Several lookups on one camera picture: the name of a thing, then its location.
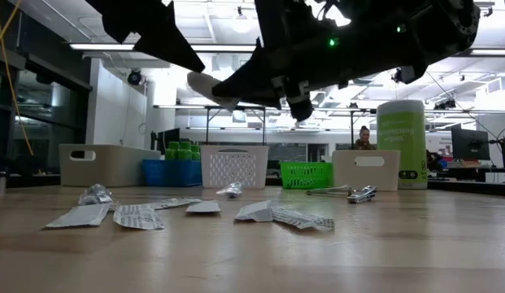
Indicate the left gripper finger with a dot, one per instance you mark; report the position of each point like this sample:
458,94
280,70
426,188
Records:
130,16
162,40

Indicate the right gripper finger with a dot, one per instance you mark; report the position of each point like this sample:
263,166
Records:
260,85
301,101

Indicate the white packet with black print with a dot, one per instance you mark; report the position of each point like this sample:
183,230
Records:
175,202
138,217
305,220

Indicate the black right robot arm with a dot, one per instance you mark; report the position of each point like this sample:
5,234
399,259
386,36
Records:
419,40

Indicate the fluorescent ceiling light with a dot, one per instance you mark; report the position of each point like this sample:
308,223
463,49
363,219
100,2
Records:
97,46

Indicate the black ceiling spotlight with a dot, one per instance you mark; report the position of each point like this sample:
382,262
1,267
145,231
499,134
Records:
134,77

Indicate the person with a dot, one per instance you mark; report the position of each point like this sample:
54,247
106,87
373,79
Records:
433,159
364,138

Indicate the green plastic basket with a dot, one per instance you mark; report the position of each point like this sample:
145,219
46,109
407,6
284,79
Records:
305,175

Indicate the white perforated plastic basket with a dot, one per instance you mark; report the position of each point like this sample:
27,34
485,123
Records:
236,167

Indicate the white plastic bin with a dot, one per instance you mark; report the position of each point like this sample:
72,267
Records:
366,175

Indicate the black computer monitor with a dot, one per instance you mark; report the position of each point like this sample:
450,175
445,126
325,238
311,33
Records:
171,140
469,144

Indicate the green disinfecting wipes canister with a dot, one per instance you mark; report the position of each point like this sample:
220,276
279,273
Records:
402,130

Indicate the shiny silver wrapped item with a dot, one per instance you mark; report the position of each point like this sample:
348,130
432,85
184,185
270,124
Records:
232,190

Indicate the blue plastic basket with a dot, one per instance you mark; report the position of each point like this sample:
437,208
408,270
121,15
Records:
175,175

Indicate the grey plastic bin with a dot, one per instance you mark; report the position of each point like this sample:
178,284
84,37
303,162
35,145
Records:
114,171

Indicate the black ceiling light fixture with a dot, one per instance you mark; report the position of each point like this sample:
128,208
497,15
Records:
445,105

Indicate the crumpled shiny foil packet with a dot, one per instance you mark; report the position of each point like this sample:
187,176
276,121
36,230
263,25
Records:
95,194

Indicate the small metal cup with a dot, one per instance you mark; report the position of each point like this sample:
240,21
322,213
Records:
1,183

